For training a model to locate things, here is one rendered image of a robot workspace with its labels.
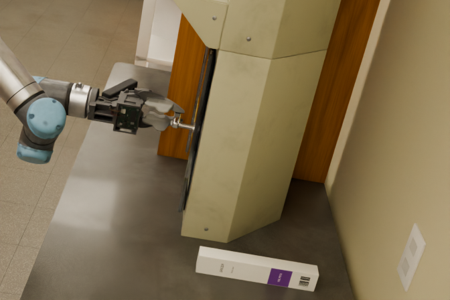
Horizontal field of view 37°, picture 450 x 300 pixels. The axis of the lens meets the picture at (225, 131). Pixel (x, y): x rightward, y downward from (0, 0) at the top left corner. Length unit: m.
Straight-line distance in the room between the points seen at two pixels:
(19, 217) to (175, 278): 1.83
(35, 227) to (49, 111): 1.84
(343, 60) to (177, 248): 0.67
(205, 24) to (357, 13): 0.54
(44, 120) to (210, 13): 0.39
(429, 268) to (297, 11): 0.57
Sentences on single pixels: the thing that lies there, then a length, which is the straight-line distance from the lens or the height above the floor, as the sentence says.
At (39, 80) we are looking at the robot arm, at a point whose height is 1.24.
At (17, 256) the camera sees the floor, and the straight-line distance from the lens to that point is 3.03.
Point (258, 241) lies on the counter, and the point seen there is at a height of 0.94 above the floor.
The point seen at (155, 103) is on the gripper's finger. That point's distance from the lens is 1.56.
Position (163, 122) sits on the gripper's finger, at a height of 1.18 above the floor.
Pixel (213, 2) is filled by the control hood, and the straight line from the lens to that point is 1.38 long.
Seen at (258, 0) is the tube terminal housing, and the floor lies 1.53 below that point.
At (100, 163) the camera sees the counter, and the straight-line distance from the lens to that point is 1.86.
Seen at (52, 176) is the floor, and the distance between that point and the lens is 3.57.
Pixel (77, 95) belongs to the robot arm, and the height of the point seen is 1.22.
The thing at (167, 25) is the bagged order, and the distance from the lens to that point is 2.87.
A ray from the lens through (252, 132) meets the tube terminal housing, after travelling 1.49.
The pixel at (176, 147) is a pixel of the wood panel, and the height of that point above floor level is 0.97.
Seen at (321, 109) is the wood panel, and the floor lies 1.17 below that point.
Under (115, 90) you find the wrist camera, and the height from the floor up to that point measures 1.23.
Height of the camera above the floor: 1.88
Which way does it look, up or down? 26 degrees down
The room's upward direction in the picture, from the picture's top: 12 degrees clockwise
